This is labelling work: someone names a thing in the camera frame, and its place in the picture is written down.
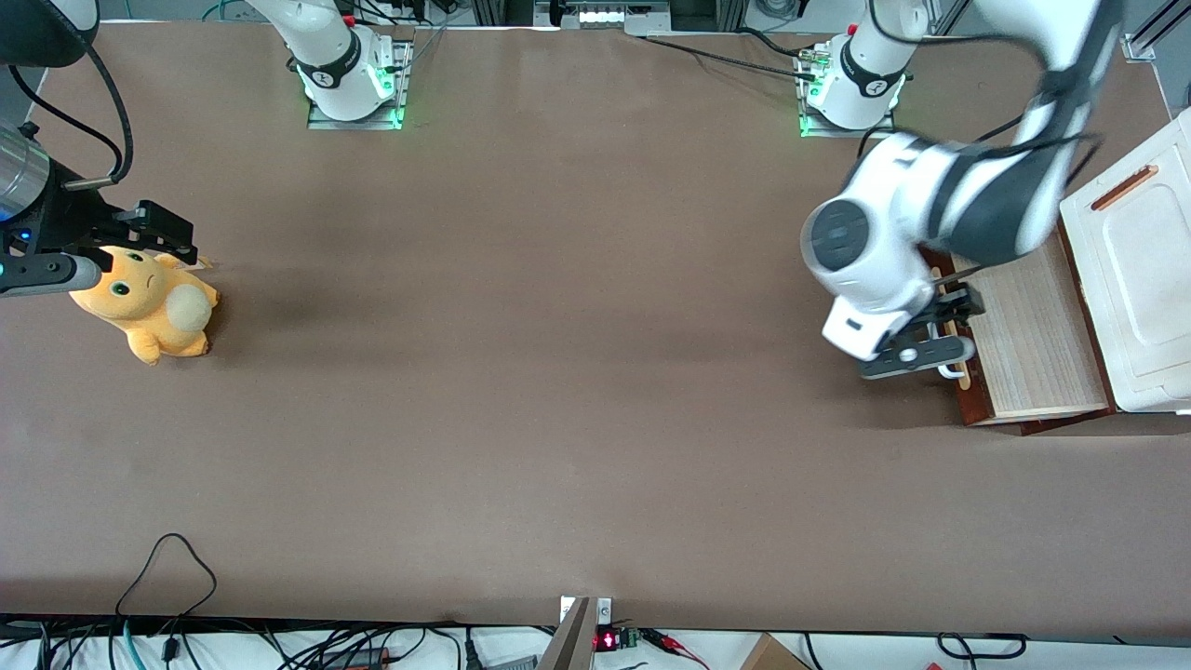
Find dark wooden drawer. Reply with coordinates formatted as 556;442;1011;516
921;233;1113;427

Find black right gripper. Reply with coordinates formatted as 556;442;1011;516
33;166;199;267

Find red clip leads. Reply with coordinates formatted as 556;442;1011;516
642;630;710;667

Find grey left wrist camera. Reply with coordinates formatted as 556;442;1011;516
861;335;976;381

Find orange plush toy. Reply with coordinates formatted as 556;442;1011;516
68;244;221;366

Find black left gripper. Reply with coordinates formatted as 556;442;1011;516
904;285;985;347

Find aluminium frame post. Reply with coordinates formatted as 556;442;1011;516
1121;0;1191;64

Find light wooden handle backplate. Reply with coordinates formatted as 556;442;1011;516
930;268;974;390

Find white drawer handle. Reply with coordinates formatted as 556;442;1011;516
935;279;973;381

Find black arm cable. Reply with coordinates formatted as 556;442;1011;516
856;0;1104;164
7;65;127;168
82;42;136;187

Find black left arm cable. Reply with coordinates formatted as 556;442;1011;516
856;0;1104;164

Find short black table cable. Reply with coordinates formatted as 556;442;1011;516
740;26;803;60

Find white power strip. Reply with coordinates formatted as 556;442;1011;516
556;0;673;36

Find brown cardboard piece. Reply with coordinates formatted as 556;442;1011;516
740;633;812;670

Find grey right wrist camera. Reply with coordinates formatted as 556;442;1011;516
0;253;103;299

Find copper bar on cabinet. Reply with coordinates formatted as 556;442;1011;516
1093;165;1161;210

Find long black table cable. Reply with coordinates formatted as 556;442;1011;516
642;35;820;82

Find white cabinet with wooden base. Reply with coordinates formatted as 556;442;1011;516
1019;107;1191;436

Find black oval cable loop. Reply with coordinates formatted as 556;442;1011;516
935;633;1029;662

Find white mounting plate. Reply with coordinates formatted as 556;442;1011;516
558;596;615;626

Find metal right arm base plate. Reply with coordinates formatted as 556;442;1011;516
307;37;413;131

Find grey metal bar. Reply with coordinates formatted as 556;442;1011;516
537;596;596;670

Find black looped cable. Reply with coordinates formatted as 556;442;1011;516
116;533;218;620

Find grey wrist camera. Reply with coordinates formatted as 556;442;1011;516
0;253;103;299
861;335;976;381

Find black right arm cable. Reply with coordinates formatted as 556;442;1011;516
82;42;136;187
7;65;127;168

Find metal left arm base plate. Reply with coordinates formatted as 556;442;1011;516
797;42;897;141

